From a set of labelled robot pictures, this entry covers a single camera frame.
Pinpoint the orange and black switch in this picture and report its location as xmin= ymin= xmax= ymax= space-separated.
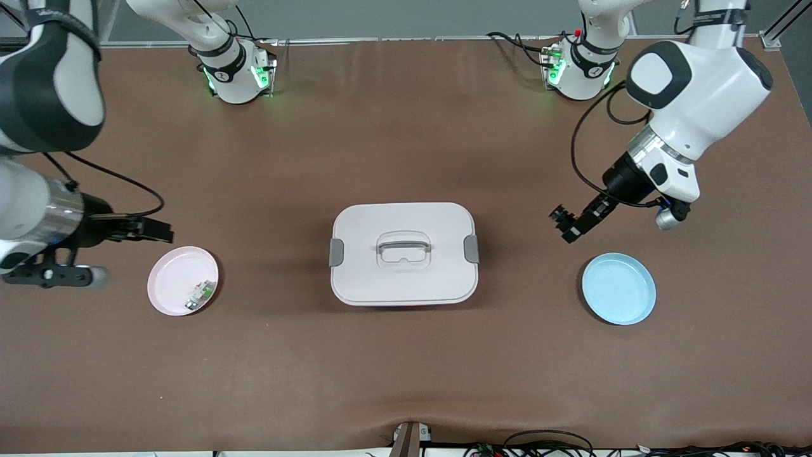
xmin=549 ymin=204 xmax=576 ymax=233

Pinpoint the white lidded storage box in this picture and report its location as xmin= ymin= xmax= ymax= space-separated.
xmin=329 ymin=202 xmax=480 ymax=307

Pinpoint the pink round plate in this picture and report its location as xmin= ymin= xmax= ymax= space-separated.
xmin=147 ymin=246 xmax=220 ymax=317

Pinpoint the light blue round plate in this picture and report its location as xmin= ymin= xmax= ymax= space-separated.
xmin=581 ymin=252 xmax=657 ymax=326

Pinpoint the brown table mat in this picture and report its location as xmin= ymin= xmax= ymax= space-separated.
xmin=0 ymin=37 xmax=812 ymax=454

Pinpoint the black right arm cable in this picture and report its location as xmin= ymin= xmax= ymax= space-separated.
xmin=43 ymin=151 xmax=166 ymax=220

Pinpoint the green and white switch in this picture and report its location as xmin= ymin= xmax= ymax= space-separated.
xmin=185 ymin=280 xmax=215 ymax=311

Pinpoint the black left arm base cable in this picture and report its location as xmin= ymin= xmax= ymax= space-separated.
xmin=485 ymin=30 xmax=553 ymax=67

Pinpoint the aluminium frame post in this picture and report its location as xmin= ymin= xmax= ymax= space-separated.
xmin=758 ymin=0 xmax=812 ymax=51

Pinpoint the black cable bundle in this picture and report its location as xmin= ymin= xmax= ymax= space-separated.
xmin=463 ymin=430 xmax=812 ymax=457

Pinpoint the aluminium table edge rail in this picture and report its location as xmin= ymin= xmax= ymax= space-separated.
xmin=101 ymin=36 xmax=762 ymax=49

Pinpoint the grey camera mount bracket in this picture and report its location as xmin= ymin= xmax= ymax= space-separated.
xmin=390 ymin=421 xmax=433 ymax=457

